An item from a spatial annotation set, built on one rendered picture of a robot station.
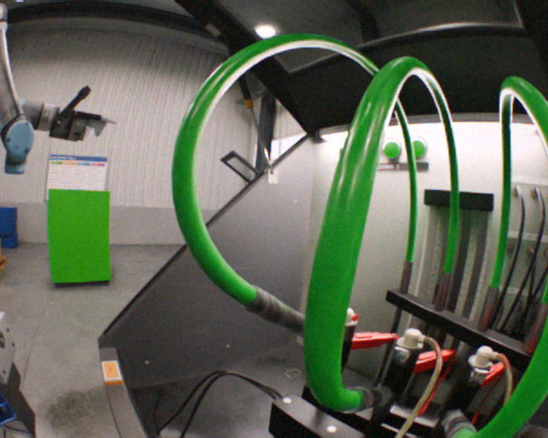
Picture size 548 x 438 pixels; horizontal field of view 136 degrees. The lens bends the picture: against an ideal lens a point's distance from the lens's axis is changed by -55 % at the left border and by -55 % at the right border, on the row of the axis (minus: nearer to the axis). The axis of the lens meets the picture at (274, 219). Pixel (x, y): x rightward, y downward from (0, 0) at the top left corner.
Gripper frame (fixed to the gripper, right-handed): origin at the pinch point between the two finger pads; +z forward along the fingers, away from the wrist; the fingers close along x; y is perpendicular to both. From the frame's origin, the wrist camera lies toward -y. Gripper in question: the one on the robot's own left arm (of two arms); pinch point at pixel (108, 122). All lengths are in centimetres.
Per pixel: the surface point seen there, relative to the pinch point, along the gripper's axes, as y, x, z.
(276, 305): 20, 69, -16
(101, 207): 70, -234, 109
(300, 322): 22, 70, -14
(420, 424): 35, 88, -9
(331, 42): -3, 68, -11
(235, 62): 5, 65, -20
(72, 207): 73, -247, 67
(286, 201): 14, 51, 25
